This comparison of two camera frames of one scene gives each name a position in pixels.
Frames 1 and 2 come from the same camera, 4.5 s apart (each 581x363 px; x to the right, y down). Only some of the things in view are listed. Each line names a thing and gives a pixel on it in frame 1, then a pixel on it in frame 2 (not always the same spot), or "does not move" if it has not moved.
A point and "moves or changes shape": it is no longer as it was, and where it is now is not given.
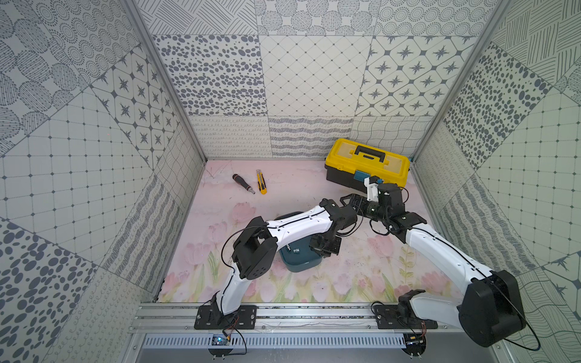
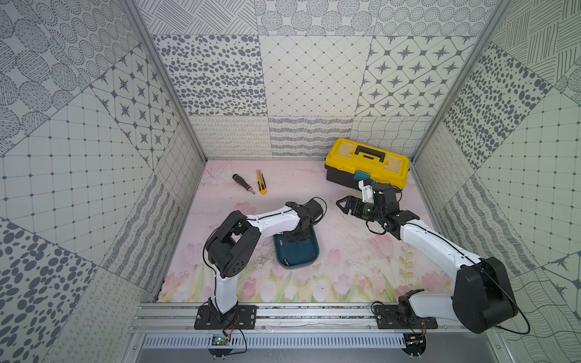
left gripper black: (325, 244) -> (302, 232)
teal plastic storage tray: (296, 255) moves or changes shape
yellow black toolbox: (348, 164) does not move
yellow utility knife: (261, 182) does not move
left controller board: (220, 339) does not move
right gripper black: (361, 201) does not move
